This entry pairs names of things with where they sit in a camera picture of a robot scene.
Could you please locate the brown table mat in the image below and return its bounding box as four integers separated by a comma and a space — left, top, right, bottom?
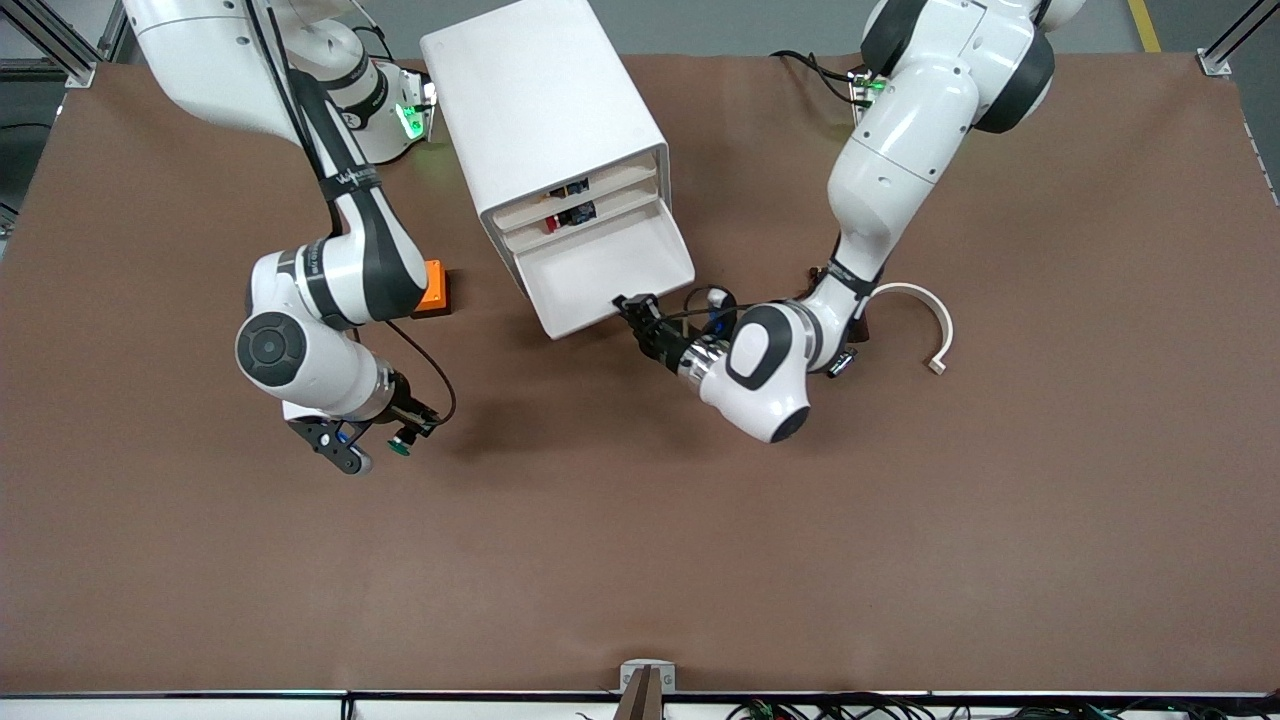
0, 50, 1280, 697

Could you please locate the white drawer cabinet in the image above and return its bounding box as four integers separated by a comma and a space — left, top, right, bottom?
419, 0, 674, 301

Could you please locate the orange button box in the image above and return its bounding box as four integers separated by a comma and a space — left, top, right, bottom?
414, 258, 452, 319

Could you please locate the black base cable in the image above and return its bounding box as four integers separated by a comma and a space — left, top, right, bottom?
770, 49, 863, 103

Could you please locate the white curved bracket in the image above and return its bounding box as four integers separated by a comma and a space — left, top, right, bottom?
868, 282, 955, 377

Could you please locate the aluminium frame profile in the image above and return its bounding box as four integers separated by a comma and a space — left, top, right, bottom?
0, 0, 137, 89
1198, 0, 1280, 78

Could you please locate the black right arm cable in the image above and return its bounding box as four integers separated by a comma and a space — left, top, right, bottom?
240, 0, 459, 432

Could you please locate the black cable bundle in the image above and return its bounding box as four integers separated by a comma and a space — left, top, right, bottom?
728, 695, 1280, 720

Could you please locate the white plastic drawer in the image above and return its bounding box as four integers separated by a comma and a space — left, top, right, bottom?
490, 160, 659, 231
507, 194, 697, 342
500, 185, 662, 253

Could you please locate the white table edge rail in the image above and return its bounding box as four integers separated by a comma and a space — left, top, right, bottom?
0, 690, 1280, 720

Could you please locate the grey mount bracket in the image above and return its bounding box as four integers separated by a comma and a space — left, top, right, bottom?
614, 659, 677, 720

